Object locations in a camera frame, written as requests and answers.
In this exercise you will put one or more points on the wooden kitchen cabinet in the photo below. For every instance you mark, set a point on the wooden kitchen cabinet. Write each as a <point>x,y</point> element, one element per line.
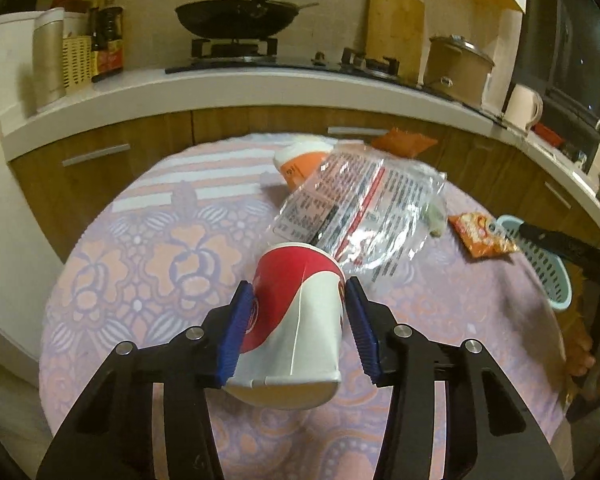
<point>180,135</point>

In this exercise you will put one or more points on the brown pot with lid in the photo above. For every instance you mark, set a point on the brown pot with lid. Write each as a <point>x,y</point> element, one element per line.
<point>457,72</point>

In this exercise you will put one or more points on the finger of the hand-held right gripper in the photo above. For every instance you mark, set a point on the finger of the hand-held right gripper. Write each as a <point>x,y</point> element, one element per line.
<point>560,245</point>

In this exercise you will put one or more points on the dark window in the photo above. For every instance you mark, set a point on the dark window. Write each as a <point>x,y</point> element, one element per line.
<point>565,45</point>

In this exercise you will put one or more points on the slim dark sauce bottle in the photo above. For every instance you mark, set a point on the slim dark sauce bottle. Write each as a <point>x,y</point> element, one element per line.
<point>95,45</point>

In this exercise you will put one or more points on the red lid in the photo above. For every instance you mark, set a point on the red lid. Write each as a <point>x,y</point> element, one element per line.
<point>70,0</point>

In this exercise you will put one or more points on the orange pictured snack packet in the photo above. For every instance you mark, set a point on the orange pictured snack packet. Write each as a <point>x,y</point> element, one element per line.
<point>480,235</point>

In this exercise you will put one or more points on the yellow slotted utensil holder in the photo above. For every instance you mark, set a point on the yellow slotted utensil holder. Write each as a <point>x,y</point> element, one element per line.
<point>77,66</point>

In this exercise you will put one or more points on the light blue plastic basket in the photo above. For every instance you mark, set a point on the light blue plastic basket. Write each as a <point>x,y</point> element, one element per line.
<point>547,272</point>

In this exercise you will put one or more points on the black wok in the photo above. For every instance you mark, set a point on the black wok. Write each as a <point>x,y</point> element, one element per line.
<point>230,17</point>

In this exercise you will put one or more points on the red and white paper cup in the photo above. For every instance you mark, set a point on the red and white paper cup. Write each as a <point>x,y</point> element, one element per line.
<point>300,325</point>

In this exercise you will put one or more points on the wide dark sauce bottle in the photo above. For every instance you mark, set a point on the wide dark sauce bottle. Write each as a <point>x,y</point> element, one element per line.
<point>112,40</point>

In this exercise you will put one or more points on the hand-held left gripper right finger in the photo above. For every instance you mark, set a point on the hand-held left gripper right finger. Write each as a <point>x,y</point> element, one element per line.
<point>362,335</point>

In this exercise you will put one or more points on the white electric kettle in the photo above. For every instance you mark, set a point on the white electric kettle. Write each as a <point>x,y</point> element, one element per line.
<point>521,107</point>

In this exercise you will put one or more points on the green vegetable stem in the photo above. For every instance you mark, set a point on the green vegetable stem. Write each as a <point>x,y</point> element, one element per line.
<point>437,217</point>

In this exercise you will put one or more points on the red container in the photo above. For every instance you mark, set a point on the red container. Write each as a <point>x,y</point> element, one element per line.
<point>547,133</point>

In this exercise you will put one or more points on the white refrigerator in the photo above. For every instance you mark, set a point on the white refrigerator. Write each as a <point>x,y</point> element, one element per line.
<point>5,160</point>

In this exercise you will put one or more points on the plain orange snack packet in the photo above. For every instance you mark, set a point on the plain orange snack packet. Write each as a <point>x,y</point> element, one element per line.
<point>405,141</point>

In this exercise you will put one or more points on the clear printed plastic bag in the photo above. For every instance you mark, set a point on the clear printed plastic bag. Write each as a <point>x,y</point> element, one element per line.
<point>360,210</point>

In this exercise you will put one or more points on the wooden cutting board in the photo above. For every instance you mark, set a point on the wooden cutting board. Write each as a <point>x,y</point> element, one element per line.
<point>395,25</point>

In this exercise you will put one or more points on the steel canister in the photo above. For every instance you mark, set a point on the steel canister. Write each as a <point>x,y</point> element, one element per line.
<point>48,60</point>

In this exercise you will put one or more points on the white jar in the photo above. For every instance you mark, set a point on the white jar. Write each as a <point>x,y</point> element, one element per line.
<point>76,23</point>

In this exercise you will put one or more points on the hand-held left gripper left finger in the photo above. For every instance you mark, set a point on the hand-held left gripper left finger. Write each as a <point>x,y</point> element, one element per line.
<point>232,340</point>

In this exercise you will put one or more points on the person's right hand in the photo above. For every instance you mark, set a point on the person's right hand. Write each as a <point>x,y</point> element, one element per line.
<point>582,357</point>

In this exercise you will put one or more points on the black gas stove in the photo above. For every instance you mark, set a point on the black gas stove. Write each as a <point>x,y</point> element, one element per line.
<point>290,62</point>

